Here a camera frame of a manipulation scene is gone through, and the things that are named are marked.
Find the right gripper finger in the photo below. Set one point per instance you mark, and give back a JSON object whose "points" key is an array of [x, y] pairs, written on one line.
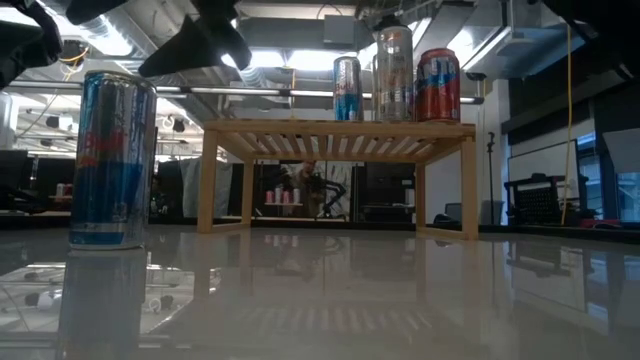
{"points": [[95, 10], [205, 45]]}

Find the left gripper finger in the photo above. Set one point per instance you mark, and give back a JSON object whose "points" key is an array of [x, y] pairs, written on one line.
{"points": [[45, 30], [20, 55]]}

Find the blue silver Red Bull can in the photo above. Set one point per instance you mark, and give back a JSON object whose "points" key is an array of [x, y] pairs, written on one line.
{"points": [[348, 95], [112, 190]]}

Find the tall silver beverage can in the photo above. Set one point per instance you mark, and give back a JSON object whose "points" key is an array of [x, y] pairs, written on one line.
{"points": [[395, 85]]}

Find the red and blue Fanta can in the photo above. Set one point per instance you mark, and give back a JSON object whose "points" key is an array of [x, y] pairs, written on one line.
{"points": [[438, 90]]}

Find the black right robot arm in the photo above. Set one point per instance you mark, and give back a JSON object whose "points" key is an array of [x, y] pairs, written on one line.
{"points": [[610, 25]]}

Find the wooden slatted shelf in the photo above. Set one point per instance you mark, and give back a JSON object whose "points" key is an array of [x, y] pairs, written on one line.
{"points": [[340, 127]]}

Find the black round ceiling fixture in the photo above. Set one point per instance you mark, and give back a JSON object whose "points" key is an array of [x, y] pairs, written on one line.
{"points": [[75, 50]]}

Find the long ceiling light tube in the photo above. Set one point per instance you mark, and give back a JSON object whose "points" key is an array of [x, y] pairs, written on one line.
{"points": [[225, 91]]}

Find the grey fabric cover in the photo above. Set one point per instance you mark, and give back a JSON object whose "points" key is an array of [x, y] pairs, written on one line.
{"points": [[189, 187]]}

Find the person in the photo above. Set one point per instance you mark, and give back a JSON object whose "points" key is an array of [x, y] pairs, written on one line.
{"points": [[306, 185]]}

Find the black tripod stand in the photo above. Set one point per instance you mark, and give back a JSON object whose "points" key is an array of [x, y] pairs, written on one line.
{"points": [[491, 165]]}

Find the grey bin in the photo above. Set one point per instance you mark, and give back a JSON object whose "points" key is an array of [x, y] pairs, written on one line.
{"points": [[492, 212]]}

